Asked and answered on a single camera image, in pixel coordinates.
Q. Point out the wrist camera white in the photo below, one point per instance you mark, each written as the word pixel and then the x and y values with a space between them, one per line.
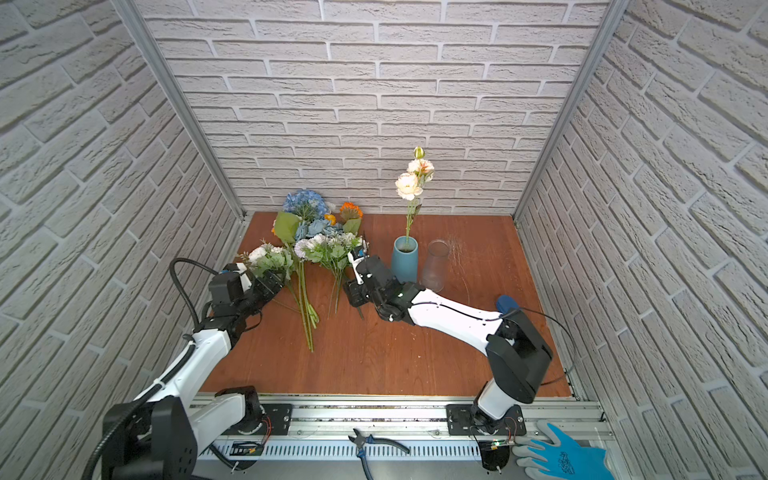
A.
pixel 356 258
pixel 244 276

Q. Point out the orange gerbera flower stem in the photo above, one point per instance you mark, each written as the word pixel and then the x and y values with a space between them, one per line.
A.
pixel 351 217

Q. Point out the clear ribbed glass vase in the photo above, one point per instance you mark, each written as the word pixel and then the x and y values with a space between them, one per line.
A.
pixel 433 274

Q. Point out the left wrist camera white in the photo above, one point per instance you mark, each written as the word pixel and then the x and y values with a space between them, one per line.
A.
pixel 244 276

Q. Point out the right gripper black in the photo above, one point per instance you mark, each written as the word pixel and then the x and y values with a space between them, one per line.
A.
pixel 356 292

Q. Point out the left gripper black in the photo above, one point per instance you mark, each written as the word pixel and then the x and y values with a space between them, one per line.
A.
pixel 264 289

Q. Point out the blue hydrangea flower stem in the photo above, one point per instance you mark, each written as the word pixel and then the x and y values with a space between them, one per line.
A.
pixel 306 204

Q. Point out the blue work glove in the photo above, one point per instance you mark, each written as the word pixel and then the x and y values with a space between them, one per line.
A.
pixel 560 457

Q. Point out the white lilac flower bouquet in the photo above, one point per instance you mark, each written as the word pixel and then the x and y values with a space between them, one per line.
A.
pixel 331 252

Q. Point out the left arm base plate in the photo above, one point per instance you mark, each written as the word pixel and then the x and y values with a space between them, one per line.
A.
pixel 275 419

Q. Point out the teal ceramic vase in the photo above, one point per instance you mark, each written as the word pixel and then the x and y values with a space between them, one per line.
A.
pixel 404 261

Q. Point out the peach rose flower stem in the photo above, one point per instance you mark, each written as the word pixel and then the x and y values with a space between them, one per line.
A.
pixel 410 187

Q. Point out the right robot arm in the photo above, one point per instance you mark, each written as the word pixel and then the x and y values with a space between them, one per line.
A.
pixel 518 355

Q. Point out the dusty blue flower stem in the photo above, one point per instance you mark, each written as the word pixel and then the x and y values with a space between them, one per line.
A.
pixel 320 226

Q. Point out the aluminium rail frame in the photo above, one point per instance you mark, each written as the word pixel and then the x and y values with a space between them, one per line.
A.
pixel 322 425

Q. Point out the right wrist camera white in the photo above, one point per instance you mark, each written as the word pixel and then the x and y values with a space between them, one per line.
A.
pixel 356 258

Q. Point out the white pink flower bunch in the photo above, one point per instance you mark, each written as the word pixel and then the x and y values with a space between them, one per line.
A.
pixel 268 260

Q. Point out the blue spray bottle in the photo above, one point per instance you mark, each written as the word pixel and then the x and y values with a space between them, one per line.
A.
pixel 506 304

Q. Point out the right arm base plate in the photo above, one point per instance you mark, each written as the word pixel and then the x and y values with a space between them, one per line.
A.
pixel 467 420

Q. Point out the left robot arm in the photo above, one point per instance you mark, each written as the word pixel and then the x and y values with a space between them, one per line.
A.
pixel 158 435

